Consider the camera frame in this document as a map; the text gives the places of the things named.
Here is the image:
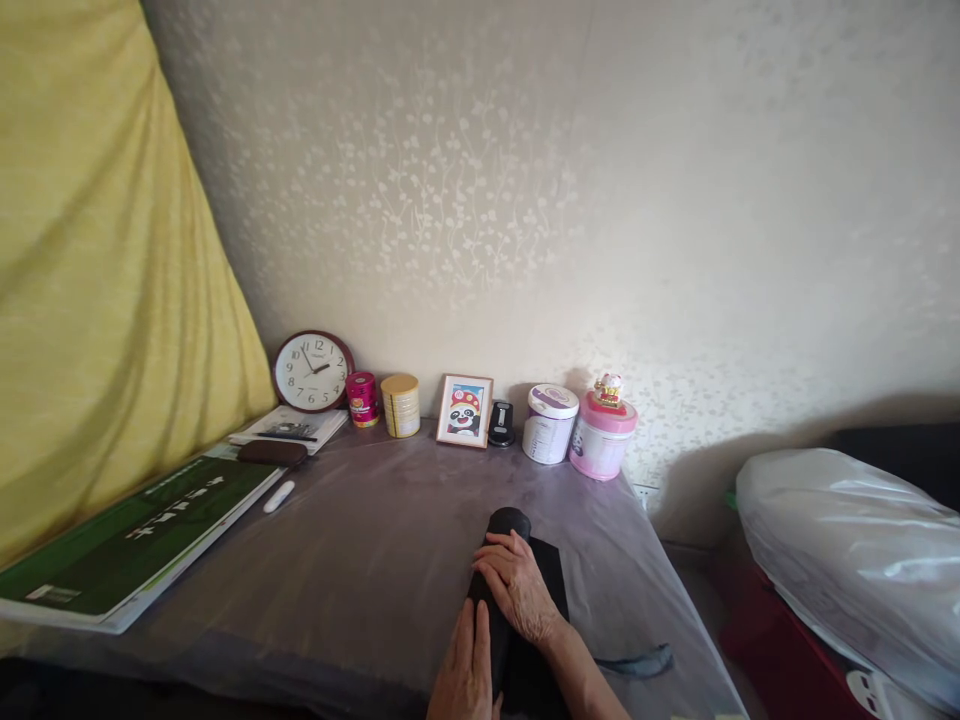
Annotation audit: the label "person's left hand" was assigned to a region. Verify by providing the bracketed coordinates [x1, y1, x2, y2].
[425, 598, 504, 720]

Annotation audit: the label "person's right hand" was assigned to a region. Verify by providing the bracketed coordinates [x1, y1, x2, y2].
[471, 528, 571, 652]

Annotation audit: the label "person's right fingers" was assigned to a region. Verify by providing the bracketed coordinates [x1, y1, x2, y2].
[471, 528, 535, 601]

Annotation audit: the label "person's left fingers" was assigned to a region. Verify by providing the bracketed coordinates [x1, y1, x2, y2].
[442, 598, 495, 673]

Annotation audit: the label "black cloth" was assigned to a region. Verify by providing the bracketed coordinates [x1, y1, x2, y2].
[466, 506, 534, 700]
[494, 536, 595, 720]

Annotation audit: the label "black flat cloth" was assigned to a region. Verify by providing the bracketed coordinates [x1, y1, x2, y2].
[494, 536, 595, 720]

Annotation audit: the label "small black device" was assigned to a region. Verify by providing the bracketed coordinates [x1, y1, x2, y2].
[487, 401, 517, 449]

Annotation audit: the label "white tin with purple lid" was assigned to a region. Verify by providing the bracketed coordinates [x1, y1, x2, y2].
[521, 383, 581, 466]

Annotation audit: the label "clear plastic table cover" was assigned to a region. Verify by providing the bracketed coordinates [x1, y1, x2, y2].
[14, 418, 751, 720]

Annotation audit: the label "framed panda picture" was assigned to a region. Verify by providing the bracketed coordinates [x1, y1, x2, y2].
[435, 374, 496, 451]

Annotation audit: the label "pink tin can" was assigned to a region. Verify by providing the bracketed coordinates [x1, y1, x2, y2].
[568, 391, 640, 482]

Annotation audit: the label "gold tin can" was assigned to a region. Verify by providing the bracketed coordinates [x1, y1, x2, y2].
[380, 373, 422, 439]

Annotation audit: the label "small red tin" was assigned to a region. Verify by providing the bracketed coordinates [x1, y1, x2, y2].
[345, 371, 382, 430]

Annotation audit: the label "stack of white papers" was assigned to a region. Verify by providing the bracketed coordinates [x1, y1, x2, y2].
[228, 404, 351, 457]

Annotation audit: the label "brown oval pouch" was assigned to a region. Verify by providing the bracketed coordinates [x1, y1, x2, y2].
[237, 440, 310, 468]

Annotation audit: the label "dark red box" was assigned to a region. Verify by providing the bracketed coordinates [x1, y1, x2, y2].
[716, 551, 860, 720]

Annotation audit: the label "large green book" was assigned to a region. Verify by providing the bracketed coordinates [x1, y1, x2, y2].
[0, 443, 288, 636]

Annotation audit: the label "large white plastic bag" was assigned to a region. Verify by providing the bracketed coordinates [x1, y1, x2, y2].
[735, 447, 960, 714]

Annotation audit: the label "white plastic piece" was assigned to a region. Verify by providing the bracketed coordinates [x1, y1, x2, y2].
[845, 668, 895, 720]

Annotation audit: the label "black bulky object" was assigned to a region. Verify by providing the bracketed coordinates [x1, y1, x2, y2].
[830, 422, 960, 498]

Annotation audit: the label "yellow curtain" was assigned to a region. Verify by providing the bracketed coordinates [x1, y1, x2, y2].
[0, 0, 280, 573]

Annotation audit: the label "round brown-rimmed wall clock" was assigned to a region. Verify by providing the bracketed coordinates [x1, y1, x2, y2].
[270, 330, 357, 414]

